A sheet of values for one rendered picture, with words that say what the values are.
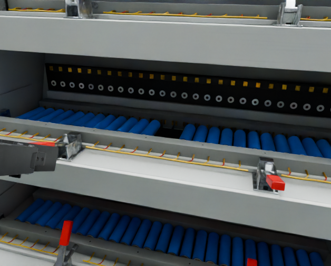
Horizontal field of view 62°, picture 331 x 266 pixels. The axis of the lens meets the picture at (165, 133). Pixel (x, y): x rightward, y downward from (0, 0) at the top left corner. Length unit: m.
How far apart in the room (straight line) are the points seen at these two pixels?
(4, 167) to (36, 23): 0.24
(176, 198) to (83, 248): 0.21
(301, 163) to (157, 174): 0.18
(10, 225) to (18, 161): 0.32
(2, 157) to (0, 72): 0.34
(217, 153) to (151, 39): 0.17
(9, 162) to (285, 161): 0.31
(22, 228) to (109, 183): 0.22
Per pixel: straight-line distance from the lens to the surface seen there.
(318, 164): 0.39
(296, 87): 0.50
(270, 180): 0.29
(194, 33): 0.35
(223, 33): 0.34
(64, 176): 0.41
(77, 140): 0.41
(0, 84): 0.57
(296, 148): 0.43
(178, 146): 0.38
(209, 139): 0.41
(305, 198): 0.36
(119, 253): 0.47
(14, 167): 0.26
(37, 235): 0.54
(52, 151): 0.36
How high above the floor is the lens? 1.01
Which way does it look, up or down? 5 degrees down
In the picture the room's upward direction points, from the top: 6 degrees clockwise
